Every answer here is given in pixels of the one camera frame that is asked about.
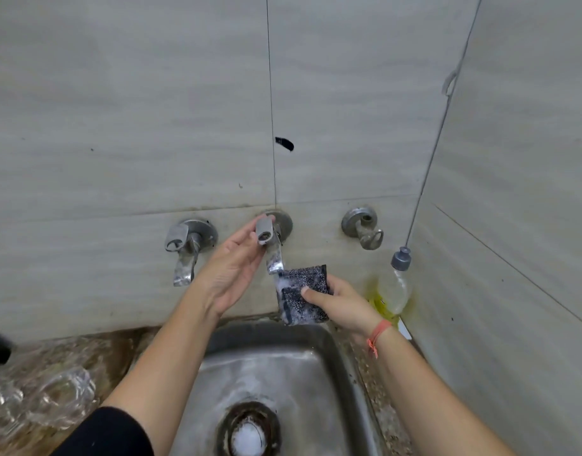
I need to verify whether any person's right hand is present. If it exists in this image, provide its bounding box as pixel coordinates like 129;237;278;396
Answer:
301;275;392;345

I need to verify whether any person's left hand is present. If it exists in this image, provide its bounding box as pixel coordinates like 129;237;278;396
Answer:
195;218;269;320

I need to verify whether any yellow dish soap bottle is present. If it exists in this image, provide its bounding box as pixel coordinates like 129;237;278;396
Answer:
370;246;414;319

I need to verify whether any dark speckled sponge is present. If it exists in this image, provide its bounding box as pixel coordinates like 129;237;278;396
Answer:
275;264;331;326

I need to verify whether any clear glass cup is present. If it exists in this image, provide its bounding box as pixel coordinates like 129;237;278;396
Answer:
0;382;25;440
23;367;98;429

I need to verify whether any person's right forearm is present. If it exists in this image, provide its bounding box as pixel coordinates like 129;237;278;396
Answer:
369;325;515;456

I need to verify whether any person's left forearm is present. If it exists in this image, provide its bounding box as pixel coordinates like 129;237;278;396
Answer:
100;298;221;456

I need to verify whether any orange wrist thread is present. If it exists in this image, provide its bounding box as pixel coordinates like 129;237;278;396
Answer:
366;319;395;360

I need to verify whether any stainless steel sink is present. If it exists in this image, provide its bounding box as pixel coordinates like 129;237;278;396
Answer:
169;317;387;456

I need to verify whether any metal sink drain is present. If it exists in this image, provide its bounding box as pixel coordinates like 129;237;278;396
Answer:
217;401;282;456

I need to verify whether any chrome wall tap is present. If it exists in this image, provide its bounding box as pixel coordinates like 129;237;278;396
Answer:
252;209;294;276
165;218;219;288

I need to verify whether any grey wall valve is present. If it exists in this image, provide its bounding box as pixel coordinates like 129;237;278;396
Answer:
340;206;385;251

